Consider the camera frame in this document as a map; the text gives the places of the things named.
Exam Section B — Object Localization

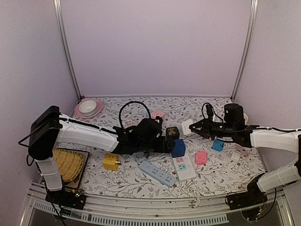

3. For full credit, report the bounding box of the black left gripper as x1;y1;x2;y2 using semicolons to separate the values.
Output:
136;136;176;154

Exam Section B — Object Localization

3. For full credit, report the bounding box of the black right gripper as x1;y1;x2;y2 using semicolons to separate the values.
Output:
190;116;236;141

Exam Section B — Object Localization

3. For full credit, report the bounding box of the dark blue cube socket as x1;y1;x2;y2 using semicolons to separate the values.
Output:
171;139;186;158

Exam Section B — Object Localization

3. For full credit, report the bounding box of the dark green cube socket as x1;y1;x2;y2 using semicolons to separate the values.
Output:
166;126;180;141

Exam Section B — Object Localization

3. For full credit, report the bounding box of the white power strip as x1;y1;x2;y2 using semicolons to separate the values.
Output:
172;153;197;182

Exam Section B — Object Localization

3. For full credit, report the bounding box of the light blue cube plug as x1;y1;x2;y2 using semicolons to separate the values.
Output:
212;139;224;152

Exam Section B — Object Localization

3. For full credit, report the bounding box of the light blue power strip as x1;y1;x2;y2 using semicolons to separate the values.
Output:
138;161;177;187

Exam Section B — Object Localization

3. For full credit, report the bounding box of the pink plug adapter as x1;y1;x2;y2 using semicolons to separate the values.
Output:
195;151;207;165

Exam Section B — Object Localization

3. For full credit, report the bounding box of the yellow cube socket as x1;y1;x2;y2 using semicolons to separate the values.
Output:
103;153;122;171

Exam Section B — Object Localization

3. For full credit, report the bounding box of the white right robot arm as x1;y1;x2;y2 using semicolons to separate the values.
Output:
189;103;301;205

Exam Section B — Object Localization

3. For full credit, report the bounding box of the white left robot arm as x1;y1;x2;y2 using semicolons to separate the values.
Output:
18;105;175;204

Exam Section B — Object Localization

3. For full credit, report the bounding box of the pink cube socket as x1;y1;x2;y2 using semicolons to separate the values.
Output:
150;110;165;119

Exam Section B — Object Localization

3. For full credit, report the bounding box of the small white plug adapter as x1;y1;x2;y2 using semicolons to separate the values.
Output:
230;152;241;162

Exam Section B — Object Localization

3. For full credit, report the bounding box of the cream ribbed ceramic mug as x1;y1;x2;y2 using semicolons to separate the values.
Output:
244;113;249;124

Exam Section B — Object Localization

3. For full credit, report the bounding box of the white bowl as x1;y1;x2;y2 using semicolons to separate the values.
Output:
79;100;97;116

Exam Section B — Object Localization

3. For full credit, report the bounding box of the pink plate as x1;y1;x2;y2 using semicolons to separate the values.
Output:
74;98;103;119

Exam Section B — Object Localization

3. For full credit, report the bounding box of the yellow woven basket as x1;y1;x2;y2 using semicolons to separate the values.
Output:
53;149;84;183

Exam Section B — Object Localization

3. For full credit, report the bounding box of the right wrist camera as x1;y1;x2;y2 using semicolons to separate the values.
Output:
205;103;214;121

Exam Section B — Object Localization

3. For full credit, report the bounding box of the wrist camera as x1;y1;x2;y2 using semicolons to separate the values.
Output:
154;116;163;126
205;103;214;121

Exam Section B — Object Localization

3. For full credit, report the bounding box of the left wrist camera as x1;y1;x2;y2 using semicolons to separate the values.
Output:
154;116;163;126

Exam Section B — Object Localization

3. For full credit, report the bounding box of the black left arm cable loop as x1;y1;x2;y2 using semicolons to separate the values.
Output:
119;101;151;129

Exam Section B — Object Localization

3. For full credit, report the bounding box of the white power strip cable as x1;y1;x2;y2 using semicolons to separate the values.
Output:
187;180;202;209

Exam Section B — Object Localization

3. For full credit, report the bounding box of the aluminium frame post right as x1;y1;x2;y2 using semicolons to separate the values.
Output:
230;0;259;101

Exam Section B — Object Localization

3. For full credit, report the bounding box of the aluminium frame post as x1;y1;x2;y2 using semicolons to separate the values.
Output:
230;0;259;101
53;0;82;101

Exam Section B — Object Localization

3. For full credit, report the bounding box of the aluminium frame post left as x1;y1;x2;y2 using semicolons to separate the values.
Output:
53;0;82;101

